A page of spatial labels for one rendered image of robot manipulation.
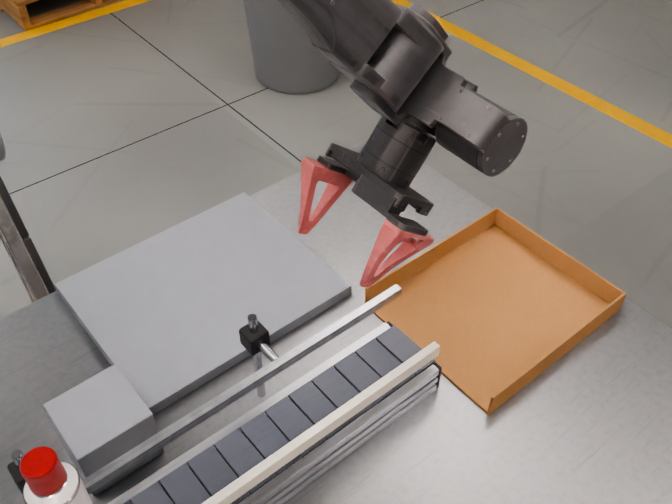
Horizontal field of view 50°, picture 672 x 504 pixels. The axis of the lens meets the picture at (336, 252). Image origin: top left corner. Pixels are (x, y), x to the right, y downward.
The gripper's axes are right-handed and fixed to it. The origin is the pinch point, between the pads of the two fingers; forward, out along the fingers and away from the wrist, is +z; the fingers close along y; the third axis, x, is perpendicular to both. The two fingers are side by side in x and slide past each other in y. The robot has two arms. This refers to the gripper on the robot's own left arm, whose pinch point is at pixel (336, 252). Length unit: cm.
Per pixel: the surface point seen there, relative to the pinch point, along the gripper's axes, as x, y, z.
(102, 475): -7.8, -6.1, 33.9
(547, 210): 190, -59, -3
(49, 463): -18.8, -2.5, 26.9
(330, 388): 20.4, -3.3, 21.4
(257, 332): 10.4, -11.0, 18.1
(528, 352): 45.1, 8.1, 6.9
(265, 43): 155, -186, 0
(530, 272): 55, -2, -1
